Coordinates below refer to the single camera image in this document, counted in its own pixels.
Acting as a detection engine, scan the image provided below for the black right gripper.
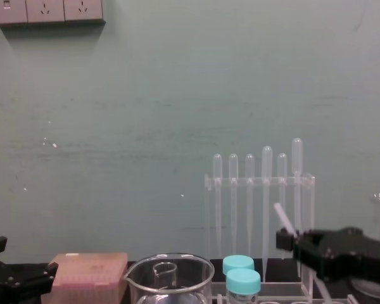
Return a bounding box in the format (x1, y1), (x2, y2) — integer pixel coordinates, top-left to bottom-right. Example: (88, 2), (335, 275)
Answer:
(275, 225), (380, 283)

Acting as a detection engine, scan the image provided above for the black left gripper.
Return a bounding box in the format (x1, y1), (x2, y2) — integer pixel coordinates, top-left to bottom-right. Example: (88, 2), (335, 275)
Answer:
(0, 236), (60, 304)

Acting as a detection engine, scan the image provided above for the short clear plastic pipette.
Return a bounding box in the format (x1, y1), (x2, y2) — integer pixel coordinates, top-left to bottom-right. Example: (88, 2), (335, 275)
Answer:
(244, 153), (255, 257)
(277, 152), (288, 261)
(228, 153), (239, 257)

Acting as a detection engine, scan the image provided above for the white stirring rod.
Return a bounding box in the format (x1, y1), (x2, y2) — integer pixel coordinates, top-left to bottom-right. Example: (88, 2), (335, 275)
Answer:
(273, 202), (300, 239)

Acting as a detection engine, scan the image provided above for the shallow glass dish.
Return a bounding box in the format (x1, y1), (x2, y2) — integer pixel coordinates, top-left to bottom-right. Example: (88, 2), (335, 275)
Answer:
(347, 274), (380, 301)

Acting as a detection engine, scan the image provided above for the teal capped vial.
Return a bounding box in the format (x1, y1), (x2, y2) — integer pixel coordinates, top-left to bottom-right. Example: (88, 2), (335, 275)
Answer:
(222, 255), (255, 277)
(225, 268), (262, 304)

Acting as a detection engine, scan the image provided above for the pink pipette tip box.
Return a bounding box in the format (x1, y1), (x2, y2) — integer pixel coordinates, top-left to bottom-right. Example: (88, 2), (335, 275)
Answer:
(40, 251), (129, 304)

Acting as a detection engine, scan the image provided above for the small glass beaker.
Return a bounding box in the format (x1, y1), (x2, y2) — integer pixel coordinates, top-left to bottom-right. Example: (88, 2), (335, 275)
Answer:
(153, 262), (179, 291)

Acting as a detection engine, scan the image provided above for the long clear plastic pipette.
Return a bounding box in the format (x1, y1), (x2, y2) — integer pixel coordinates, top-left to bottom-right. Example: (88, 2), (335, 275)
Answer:
(291, 137), (304, 281)
(261, 145), (274, 283)

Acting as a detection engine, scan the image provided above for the clear acrylic pipette rack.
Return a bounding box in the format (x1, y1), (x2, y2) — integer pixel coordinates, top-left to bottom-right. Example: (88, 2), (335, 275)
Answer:
(203, 172), (357, 304)

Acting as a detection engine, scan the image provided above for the large glass beaker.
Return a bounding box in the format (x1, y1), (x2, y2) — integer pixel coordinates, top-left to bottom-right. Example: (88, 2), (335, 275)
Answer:
(123, 252), (216, 304)

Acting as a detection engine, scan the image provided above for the grey wall socket panel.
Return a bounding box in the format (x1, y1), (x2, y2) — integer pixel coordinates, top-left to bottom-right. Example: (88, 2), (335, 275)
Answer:
(0, 0), (106, 27)

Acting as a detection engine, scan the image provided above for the clear plastic tube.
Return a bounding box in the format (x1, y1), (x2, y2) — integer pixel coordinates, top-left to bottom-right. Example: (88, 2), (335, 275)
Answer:
(312, 275), (334, 301)

